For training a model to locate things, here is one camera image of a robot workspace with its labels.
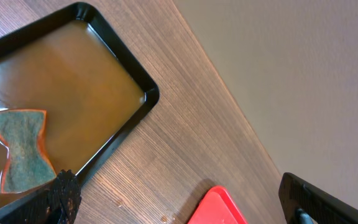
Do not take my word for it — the red plastic tray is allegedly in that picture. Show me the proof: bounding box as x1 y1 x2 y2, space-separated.
188 185 248 224

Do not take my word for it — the black water basin tray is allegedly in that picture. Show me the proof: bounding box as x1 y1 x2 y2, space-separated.
0 2 160 217

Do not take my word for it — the orange green sponge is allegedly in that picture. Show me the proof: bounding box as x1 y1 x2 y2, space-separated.
0 109 57 194

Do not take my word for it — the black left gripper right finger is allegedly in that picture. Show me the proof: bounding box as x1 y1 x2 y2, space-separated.
278 172 358 224

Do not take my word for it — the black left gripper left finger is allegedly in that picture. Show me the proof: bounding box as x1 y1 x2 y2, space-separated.
0 170 81 224

